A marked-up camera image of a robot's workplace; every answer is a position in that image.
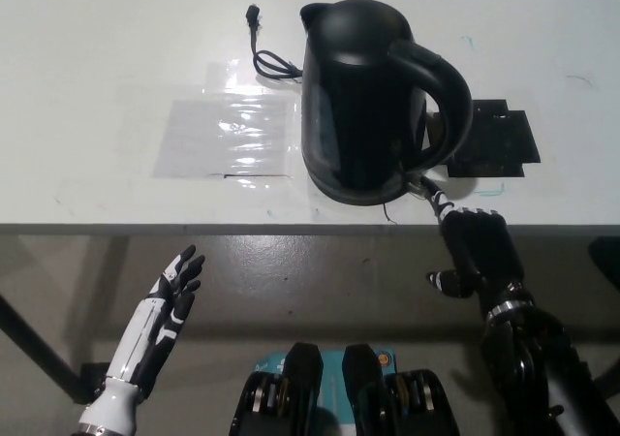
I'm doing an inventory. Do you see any black robot body block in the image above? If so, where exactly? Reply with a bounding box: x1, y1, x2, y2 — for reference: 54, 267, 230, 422
341, 343, 461, 436
230, 342, 325, 436

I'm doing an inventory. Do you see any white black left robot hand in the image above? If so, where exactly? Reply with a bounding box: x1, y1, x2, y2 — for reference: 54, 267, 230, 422
99, 244, 206, 401

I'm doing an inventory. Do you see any transparent kettle switch lever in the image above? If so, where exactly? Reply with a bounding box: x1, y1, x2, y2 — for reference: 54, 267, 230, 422
404, 172, 427, 198

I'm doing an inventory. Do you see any black table leg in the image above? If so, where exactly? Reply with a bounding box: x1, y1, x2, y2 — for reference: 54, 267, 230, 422
0, 290, 107, 404

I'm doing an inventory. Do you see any black flat plate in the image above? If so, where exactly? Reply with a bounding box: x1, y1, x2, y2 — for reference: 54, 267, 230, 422
425, 98, 542, 179

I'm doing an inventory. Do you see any black power cord with plug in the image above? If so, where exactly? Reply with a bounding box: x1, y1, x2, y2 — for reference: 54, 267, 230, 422
246, 3, 305, 84

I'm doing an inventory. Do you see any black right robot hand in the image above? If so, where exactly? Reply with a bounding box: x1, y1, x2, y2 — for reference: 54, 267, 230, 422
418, 175, 533, 319

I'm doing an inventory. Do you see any black electric kettle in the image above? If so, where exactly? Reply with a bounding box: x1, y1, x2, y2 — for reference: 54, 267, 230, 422
298, 0, 475, 207

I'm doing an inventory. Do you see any black object at edge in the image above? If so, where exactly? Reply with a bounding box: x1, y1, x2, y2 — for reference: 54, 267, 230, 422
588, 236, 620, 282

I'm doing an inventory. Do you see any clear plastic sheet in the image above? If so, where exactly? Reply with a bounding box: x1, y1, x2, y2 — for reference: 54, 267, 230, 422
153, 97, 296, 180

